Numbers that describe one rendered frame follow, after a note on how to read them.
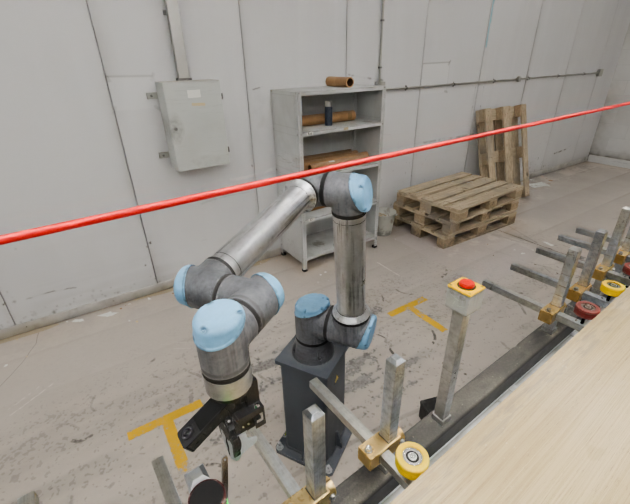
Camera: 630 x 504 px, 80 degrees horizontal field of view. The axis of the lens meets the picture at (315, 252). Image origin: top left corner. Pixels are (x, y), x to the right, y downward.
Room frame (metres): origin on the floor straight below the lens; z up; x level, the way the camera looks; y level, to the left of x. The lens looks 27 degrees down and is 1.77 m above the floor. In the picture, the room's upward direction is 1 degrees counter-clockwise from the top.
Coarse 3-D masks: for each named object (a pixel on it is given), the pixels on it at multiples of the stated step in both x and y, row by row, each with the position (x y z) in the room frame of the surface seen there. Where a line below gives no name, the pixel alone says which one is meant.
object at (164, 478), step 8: (160, 456) 0.62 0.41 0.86; (152, 464) 0.60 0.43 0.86; (160, 464) 0.60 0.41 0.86; (160, 472) 0.58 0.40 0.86; (168, 472) 0.58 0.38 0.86; (160, 480) 0.56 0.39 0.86; (168, 480) 0.56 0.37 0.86; (168, 488) 0.54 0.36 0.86; (168, 496) 0.52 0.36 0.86; (176, 496) 0.52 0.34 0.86
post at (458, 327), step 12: (456, 312) 0.84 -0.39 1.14; (456, 324) 0.83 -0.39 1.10; (456, 336) 0.83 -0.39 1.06; (456, 348) 0.82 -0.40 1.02; (444, 360) 0.85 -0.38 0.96; (456, 360) 0.83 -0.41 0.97; (444, 372) 0.84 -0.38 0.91; (456, 372) 0.83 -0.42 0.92; (444, 384) 0.83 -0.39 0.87; (444, 396) 0.83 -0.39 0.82; (444, 408) 0.82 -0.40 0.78; (444, 420) 0.82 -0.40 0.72
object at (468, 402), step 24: (528, 336) 1.24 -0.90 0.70; (552, 336) 1.24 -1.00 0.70; (504, 360) 1.10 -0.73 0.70; (528, 360) 1.10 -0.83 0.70; (480, 384) 0.99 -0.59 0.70; (504, 384) 1.00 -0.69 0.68; (456, 408) 0.88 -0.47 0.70; (480, 408) 0.92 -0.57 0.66; (408, 432) 0.80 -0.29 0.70; (432, 432) 0.79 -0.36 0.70; (456, 432) 0.84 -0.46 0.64; (360, 480) 0.65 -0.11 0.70; (384, 480) 0.65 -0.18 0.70
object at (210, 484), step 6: (210, 480) 0.39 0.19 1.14; (198, 486) 0.38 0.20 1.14; (204, 486) 0.38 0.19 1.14; (210, 486) 0.38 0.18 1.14; (216, 486) 0.38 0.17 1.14; (192, 492) 0.37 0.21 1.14; (198, 492) 0.37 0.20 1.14; (204, 492) 0.37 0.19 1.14; (210, 492) 0.37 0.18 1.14; (216, 492) 0.37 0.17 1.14; (222, 492) 0.37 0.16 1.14; (192, 498) 0.36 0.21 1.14; (198, 498) 0.36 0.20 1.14; (204, 498) 0.36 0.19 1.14; (210, 498) 0.36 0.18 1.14; (216, 498) 0.36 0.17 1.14; (222, 498) 0.36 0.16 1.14
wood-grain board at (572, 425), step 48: (576, 336) 1.00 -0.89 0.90; (624, 336) 1.00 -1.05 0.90; (528, 384) 0.80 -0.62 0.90; (576, 384) 0.79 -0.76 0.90; (624, 384) 0.79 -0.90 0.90; (480, 432) 0.64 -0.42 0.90; (528, 432) 0.64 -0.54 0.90; (576, 432) 0.64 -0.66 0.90; (624, 432) 0.63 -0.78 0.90; (432, 480) 0.52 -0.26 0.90; (480, 480) 0.52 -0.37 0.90; (528, 480) 0.52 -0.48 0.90; (576, 480) 0.51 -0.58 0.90; (624, 480) 0.51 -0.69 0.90
